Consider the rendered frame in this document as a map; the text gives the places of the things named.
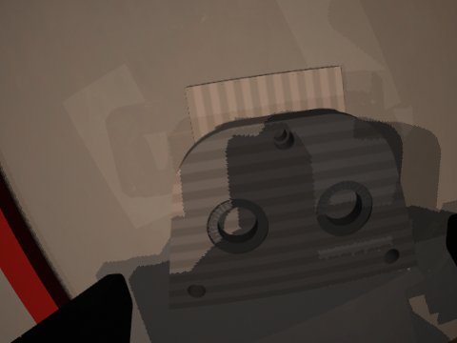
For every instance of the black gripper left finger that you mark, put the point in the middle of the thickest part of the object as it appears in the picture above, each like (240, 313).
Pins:
(101, 314)

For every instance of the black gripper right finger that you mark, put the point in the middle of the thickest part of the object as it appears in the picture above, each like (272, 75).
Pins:
(451, 242)

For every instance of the red long flat bar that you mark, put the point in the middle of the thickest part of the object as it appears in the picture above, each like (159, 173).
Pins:
(24, 265)

